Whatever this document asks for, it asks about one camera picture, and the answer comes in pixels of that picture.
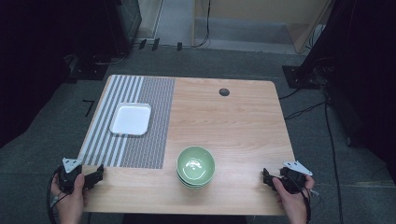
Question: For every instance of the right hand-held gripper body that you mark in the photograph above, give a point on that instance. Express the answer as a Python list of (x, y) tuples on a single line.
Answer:
[(294, 182)]

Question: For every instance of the green bowl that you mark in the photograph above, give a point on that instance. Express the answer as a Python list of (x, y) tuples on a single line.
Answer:
[(195, 163), (190, 185)]

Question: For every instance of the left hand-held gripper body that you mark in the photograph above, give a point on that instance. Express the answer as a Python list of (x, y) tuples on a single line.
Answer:
[(67, 177)]

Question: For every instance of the person's left hand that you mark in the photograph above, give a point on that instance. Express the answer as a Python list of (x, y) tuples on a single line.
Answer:
[(73, 207)]

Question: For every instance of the person's right hand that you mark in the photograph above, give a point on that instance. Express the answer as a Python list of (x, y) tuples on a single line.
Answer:
[(292, 207)]

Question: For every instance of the white square plate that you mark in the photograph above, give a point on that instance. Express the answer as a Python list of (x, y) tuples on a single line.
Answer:
[(130, 119)]

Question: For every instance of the grey striped placemat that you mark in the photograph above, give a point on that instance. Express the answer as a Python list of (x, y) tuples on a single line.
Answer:
[(149, 124)]

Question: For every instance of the small black floor block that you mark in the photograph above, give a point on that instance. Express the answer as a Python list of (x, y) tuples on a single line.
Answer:
[(142, 44), (179, 46), (155, 44)]

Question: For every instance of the black cabinet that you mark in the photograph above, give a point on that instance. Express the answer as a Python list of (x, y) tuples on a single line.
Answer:
[(124, 25)]

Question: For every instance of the black stand base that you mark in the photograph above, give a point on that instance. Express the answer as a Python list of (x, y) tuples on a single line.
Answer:
[(295, 77)]

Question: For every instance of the black curtain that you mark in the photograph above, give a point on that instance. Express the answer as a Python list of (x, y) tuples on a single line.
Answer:
[(34, 62), (364, 77)]

